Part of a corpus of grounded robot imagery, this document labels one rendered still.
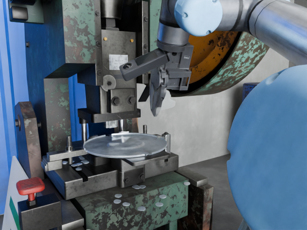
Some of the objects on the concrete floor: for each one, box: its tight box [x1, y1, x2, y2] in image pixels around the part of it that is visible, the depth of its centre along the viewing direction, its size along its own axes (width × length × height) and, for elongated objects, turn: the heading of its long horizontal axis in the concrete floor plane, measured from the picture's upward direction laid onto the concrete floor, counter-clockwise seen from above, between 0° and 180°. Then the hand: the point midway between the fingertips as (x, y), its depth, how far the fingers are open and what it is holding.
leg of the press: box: [132, 118, 214, 230], centre depth 136 cm, size 92×12×90 cm, turn 34°
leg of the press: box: [14, 101, 85, 230], centre depth 106 cm, size 92×12×90 cm, turn 34°
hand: (152, 112), depth 73 cm, fingers closed
